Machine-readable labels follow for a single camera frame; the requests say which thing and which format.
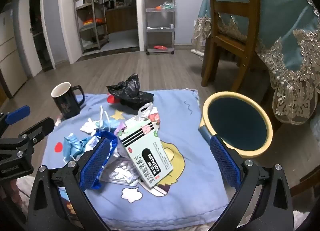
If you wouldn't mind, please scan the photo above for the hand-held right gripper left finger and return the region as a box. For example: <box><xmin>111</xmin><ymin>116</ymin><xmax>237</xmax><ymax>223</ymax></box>
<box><xmin>26</xmin><ymin>138</ymin><xmax>118</xmax><ymax>231</ymax></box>

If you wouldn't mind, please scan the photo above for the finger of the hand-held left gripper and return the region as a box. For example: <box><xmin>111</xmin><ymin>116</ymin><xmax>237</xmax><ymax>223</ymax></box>
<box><xmin>18</xmin><ymin>117</ymin><xmax>55</xmax><ymax>147</ymax></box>
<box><xmin>0</xmin><ymin>105</ymin><xmax>31</xmax><ymax>134</ymax></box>

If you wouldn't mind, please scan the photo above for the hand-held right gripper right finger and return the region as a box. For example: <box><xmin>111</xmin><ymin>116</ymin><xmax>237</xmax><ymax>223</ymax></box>
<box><xmin>209</xmin><ymin>134</ymin><xmax>294</xmax><ymax>231</ymax></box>

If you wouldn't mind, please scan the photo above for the silver blister pack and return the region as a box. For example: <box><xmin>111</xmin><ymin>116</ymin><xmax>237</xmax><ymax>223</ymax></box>
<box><xmin>99</xmin><ymin>143</ymin><xmax>133</xmax><ymax>181</ymax></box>

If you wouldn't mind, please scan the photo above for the teal bin with yellow rim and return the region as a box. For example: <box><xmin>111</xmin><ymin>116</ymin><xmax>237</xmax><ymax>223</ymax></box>
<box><xmin>199</xmin><ymin>91</ymin><xmax>273</xmax><ymax>158</ymax></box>

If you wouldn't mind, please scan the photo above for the white green medicine box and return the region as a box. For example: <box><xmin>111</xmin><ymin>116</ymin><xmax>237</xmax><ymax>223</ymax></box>
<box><xmin>117</xmin><ymin>118</ymin><xmax>174</xmax><ymax>179</ymax></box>

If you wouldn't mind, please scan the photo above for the blue cartoon printed blanket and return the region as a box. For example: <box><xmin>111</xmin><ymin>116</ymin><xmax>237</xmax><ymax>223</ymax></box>
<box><xmin>41</xmin><ymin>89</ymin><xmax>229</xmax><ymax>229</ymax></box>

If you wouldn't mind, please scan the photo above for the clear pill blister strip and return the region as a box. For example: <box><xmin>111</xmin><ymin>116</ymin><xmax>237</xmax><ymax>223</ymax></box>
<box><xmin>107</xmin><ymin>164</ymin><xmax>139</xmax><ymax>186</ymax></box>

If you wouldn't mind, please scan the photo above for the white crumpled tissue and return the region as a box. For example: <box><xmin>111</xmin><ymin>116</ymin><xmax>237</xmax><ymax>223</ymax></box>
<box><xmin>80</xmin><ymin>118</ymin><xmax>100</xmax><ymax>135</ymax></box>

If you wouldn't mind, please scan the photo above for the black ceramic mug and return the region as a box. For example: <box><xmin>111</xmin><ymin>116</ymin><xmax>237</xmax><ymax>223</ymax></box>
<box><xmin>51</xmin><ymin>82</ymin><xmax>85</xmax><ymax>120</ymax></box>

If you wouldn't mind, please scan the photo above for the pink wrapper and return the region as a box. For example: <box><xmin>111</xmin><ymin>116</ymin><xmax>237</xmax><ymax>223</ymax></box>
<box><xmin>117</xmin><ymin>123</ymin><xmax>128</xmax><ymax>137</ymax></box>

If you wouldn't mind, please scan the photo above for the white cabinet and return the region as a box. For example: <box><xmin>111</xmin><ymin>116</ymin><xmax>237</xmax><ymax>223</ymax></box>
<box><xmin>0</xmin><ymin>8</ymin><xmax>28</xmax><ymax>99</ymax></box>

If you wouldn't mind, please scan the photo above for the red white plastic bag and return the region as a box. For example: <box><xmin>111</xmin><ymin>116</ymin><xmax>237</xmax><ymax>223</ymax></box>
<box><xmin>136</xmin><ymin>102</ymin><xmax>160</xmax><ymax>124</ymax></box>

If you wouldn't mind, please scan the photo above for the black plastic bag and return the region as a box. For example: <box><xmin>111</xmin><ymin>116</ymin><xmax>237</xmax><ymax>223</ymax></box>
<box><xmin>106</xmin><ymin>73</ymin><xmax>155</xmax><ymax>114</ymax></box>

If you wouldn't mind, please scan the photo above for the metal shelving rack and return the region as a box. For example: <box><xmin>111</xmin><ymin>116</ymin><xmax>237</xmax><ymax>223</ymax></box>
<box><xmin>74</xmin><ymin>0</ymin><xmax>110</xmax><ymax>53</ymax></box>

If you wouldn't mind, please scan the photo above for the wooden kitchen cabinet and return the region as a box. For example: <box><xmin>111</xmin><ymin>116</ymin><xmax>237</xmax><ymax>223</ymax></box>
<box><xmin>105</xmin><ymin>6</ymin><xmax>138</xmax><ymax>33</ymax></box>

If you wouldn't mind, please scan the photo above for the wooden chair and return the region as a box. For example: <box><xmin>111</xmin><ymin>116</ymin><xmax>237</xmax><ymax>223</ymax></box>
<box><xmin>201</xmin><ymin>0</ymin><xmax>270</xmax><ymax>94</ymax></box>

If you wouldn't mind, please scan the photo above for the teal lace-edged tablecloth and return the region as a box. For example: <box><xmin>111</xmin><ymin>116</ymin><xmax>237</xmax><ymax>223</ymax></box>
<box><xmin>192</xmin><ymin>0</ymin><xmax>320</xmax><ymax>125</ymax></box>

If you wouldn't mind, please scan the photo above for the grey storage cart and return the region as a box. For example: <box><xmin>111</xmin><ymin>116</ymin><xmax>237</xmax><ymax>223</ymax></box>
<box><xmin>144</xmin><ymin>0</ymin><xmax>176</xmax><ymax>56</ymax></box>

